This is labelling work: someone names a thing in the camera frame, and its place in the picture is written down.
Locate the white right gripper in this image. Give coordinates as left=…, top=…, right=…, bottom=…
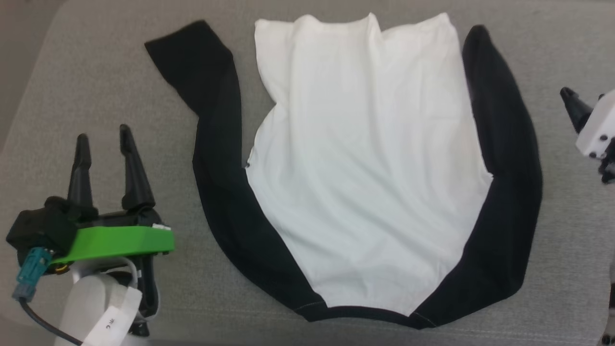
left=559, top=86, right=615, bottom=184

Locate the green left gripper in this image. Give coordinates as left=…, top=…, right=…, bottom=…
left=50, top=124, right=175, bottom=266

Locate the white shirt with black sleeves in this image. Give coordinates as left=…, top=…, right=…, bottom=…
left=144, top=12, right=544, bottom=330

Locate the white paper label tag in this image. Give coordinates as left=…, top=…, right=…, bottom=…
left=84, top=286, right=144, bottom=346

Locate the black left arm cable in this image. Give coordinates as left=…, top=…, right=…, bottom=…
left=19, top=297, right=83, bottom=346

